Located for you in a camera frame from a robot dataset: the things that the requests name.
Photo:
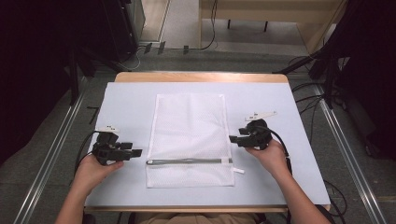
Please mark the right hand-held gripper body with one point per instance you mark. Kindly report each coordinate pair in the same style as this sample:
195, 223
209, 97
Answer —
260, 137

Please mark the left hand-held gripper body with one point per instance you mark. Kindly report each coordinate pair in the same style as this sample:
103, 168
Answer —
107, 152

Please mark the white mesh laundry bag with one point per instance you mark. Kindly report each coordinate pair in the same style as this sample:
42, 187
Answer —
190, 130

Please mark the person's right hand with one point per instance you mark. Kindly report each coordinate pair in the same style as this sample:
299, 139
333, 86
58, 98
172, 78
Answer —
274, 158

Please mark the person's left hand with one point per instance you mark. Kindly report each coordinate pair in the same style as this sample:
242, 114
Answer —
90, 172

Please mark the pale blue table mat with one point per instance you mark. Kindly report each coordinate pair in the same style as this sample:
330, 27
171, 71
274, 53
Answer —
127, 105

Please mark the wooden table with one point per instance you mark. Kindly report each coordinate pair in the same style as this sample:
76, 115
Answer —
199, 77

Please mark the black stand leg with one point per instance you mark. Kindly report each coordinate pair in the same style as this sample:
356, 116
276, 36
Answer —
295, 63

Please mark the person's khaki trousers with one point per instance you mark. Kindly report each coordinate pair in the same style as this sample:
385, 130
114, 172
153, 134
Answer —
199, 219

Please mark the black curtain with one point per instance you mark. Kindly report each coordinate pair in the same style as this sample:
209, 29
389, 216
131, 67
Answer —
28, 77
370, 62

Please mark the black cabinet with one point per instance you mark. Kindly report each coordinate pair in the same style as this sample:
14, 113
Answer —
124, 25

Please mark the light wooden bench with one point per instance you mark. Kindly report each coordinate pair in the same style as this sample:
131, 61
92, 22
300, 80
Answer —
311, 9

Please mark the metal floor rail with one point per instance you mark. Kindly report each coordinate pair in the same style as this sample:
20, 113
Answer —
351, 168
46, 168

